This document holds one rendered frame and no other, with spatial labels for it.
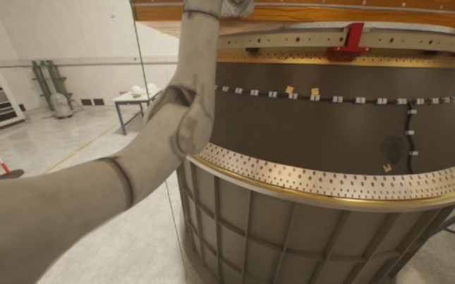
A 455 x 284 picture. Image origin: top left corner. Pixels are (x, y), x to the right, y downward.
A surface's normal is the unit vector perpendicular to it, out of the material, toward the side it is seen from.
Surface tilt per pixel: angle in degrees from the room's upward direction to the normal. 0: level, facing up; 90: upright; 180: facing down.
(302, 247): 90
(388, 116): 62
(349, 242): 90
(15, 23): 90
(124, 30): 90
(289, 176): 43
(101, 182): 52
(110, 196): 75
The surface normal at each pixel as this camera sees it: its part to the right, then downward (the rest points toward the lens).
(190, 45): -0.23, 0.29
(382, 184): -0.03, -0.35
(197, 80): 0.19, 0.00
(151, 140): 0.00, -0.58
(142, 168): 0.67, -0.38
